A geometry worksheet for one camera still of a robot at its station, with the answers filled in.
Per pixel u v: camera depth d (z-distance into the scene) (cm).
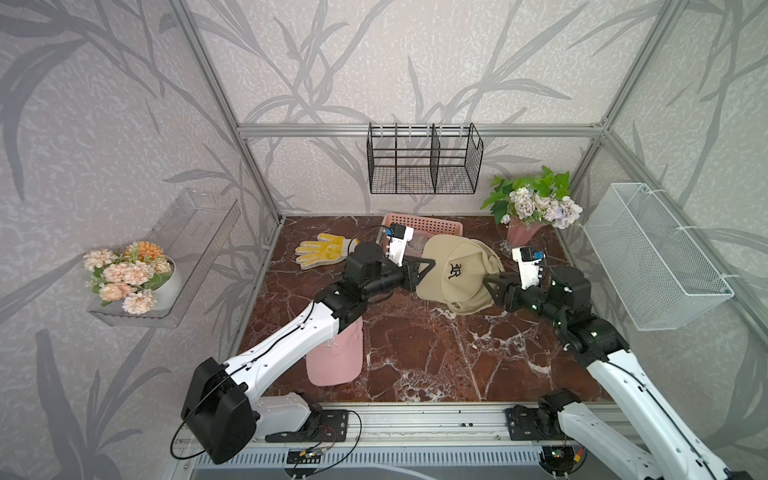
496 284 66
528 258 61
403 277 63
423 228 112
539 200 85
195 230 76
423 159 105
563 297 52
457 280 75
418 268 69
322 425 73
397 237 63
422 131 93
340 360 84
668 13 71
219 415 39
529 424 73
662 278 60
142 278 51
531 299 61
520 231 98
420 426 76
